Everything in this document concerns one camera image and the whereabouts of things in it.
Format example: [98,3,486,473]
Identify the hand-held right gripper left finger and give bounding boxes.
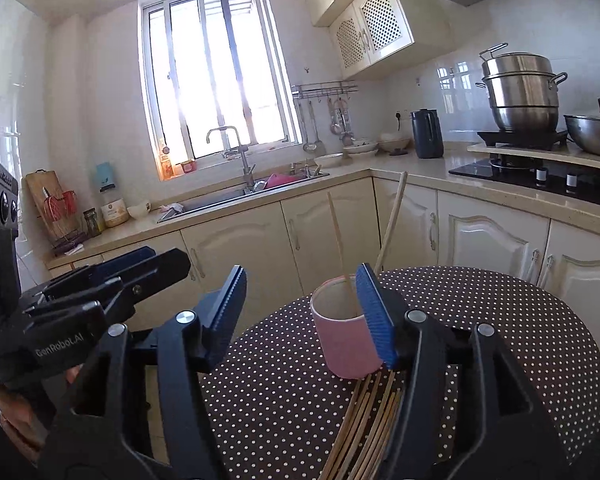
[40,264,248,480]

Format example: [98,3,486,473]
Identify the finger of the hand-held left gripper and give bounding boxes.
[25,249,191,331]
[45,246,155,301]

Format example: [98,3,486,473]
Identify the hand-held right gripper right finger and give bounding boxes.
[355,262,568,480]

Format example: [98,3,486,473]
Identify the pink cup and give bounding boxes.
[310,275,386,380]

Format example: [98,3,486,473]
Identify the thin brown chopstick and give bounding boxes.
[326,191,357,320]

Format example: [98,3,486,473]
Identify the thick brown chopstick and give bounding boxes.
[374,171,409,273]

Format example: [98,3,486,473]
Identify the bunch of wooden chopsticks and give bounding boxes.
[322,370,406,480]

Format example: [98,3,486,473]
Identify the person's left hand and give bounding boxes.
[0,366,81,461]

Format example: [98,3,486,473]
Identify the light blue box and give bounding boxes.
[96,162,116,191]

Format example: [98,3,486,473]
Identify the steel kitchen sink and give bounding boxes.
[156,167,330,223]

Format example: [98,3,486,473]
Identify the orange bottle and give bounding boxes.
[158,145,175,181]

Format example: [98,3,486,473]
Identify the wooden cutting board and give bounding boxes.
[25,170,70,246]

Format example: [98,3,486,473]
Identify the brown polka dot tablecloth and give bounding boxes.
[200,266,600,480]

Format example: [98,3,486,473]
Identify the steel kitchen faucet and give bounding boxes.
[206,126,256,191]

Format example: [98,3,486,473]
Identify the stacked white bowls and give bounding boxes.
[343,137,379,156]

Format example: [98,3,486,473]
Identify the large white bowl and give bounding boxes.
[378,132,412,155]

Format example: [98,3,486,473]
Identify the steel ladle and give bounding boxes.
[302,100,326,153]

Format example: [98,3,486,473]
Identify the black glass gas stove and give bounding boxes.
[448,157,600,211]

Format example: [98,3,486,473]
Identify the dark electric kettle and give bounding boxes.
[410,108,445,159]

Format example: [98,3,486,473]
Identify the sliding kitchen window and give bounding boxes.
[139,0,303,181]

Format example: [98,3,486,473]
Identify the pink kitchen spatula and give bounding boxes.
[328,97,353,146]

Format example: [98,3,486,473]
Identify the pale stove board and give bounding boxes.
[467,142,600,176]

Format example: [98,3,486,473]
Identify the black induction cooker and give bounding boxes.
[476,129,570,151]

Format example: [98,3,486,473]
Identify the stacked steel steamer pot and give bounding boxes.
[476,42,568,133]

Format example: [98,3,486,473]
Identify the steel wok with lid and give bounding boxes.
[564,97,600,160]

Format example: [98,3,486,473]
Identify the cream lattice door cabinet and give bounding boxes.
[330,0,451,81]

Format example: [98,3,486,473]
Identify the steel utensil rail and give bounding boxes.
[291,80,358,101]

